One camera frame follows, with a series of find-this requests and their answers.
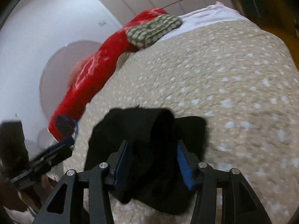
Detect black pants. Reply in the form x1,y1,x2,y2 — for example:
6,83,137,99
84,107,206,215

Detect black rectangular pouch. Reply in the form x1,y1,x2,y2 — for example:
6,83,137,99
54,115,75,137

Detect beige dotted quilt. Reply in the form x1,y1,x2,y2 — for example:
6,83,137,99
63,20,298,223

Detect red quilted blanket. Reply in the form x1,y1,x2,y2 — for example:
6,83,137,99
48,8,167,141

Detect olive polka dot pillow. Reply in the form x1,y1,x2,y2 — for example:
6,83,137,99
126,14,183,49

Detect white bed sheet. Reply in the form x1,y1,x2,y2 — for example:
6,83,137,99
158,1,249,41

